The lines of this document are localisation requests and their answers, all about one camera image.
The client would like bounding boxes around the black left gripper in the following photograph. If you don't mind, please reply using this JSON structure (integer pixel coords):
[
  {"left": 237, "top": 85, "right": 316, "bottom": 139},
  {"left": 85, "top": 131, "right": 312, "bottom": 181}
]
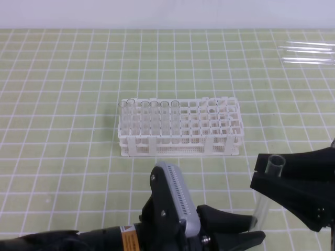
[{"left": 135, "top": 190, "right": 266, "bottom": 251}]

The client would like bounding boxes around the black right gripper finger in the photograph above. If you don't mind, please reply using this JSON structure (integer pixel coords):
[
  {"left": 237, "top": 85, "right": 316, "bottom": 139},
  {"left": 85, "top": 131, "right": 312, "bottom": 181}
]
[
  {"left": 255, "top": 147, "right": 334, "bottom": 180},
  {"left": 250, "top": 173, "right": 334, "bottom": 232}
]

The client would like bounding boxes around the clear glass test tube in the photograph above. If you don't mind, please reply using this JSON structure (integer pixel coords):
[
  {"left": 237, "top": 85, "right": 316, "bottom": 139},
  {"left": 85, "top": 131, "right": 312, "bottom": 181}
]
[{"left": 248, "top": 154, "right": 285, "bottom": 232}]

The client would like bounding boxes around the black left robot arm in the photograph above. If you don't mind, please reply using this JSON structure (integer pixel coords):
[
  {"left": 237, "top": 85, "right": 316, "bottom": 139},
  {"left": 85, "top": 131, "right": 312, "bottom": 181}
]
[{"left": 1, "top": 198, "right": 265, "bottom": 250}]

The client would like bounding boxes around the green checkered tablecloth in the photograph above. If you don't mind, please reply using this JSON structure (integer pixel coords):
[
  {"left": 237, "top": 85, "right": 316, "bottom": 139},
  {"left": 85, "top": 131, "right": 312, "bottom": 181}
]
[{"left": 1, "top": 29, "right": 334, "bottom": 250}]

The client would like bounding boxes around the clear tube lying bottom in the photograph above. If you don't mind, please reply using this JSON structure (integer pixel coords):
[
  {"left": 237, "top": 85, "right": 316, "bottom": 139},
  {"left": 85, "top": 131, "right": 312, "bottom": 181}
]
[{"left": 281, "top": 58, "right": 334, "bottom": 65}]

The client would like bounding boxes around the clear tube lying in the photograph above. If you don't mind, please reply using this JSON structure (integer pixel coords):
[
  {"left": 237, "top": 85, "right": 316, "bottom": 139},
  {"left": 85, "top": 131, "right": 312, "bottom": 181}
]
[
  {"left": 287, "top": 41, "right": 335, "bottom": 47},
  {"left": 279, "top": 46, "right": 334, "bottom": 54},
  {"left": 281, "top": 58, "right": 334, "bottom": 65}
]

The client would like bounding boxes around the white plastic test tube rack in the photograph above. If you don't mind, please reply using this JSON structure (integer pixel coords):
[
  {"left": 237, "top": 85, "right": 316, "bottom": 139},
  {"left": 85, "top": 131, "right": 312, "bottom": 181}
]
[{"left": 118, "top": 97, "right": 244, "bottom": 157}]

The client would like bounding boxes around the clear tube lying middle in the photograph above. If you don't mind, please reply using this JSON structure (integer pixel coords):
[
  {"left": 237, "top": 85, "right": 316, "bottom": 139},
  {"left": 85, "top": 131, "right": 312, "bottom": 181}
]
[{"left": 279, "top": 46, "right": 334, "bottom": 54}]

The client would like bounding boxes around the clear tube lying top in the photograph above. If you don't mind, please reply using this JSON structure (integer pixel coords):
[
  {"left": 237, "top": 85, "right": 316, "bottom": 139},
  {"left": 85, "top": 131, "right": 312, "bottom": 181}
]
[{"left": 287, "top": 41, "right": 335, "bottom": 47}]

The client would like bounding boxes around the clear tube far left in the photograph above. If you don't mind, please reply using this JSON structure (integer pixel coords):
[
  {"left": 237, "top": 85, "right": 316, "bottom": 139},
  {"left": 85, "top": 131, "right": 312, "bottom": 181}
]
[{"left": 118, "top": 100, "right": 130, "bottom": 135}]

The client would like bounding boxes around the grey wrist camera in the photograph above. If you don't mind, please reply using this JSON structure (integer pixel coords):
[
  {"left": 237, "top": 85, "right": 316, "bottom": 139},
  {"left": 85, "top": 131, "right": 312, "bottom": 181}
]
[{"left": 150, "top": 161, "right": 200, "bottom": 238}]

